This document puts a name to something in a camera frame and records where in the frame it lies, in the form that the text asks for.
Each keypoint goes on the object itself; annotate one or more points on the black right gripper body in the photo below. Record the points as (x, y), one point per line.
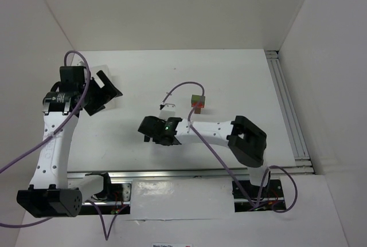
(147, 128)

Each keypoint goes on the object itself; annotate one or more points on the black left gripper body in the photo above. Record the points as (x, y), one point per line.
(101, 93)

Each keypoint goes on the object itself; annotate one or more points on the red wood block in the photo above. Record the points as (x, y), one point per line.
(198, 104)

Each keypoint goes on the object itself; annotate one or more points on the green arch wood block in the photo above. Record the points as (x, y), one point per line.
(197, 99)

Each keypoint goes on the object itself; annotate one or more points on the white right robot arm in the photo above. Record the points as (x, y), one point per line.
(246, 141)

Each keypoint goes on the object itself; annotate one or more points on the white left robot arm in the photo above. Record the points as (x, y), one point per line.
(49, 193)

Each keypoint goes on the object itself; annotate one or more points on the white paper label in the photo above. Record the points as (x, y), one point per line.
(165, 244)

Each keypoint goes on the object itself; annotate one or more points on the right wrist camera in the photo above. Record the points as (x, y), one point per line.
(167, 110)

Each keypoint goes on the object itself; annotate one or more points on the aluminium front rail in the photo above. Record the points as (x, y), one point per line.
(171, 174)

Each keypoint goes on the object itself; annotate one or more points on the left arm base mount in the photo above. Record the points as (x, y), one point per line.
(114, 197)

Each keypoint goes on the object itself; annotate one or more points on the aluminium side rail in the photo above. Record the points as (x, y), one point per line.
(293, 128)

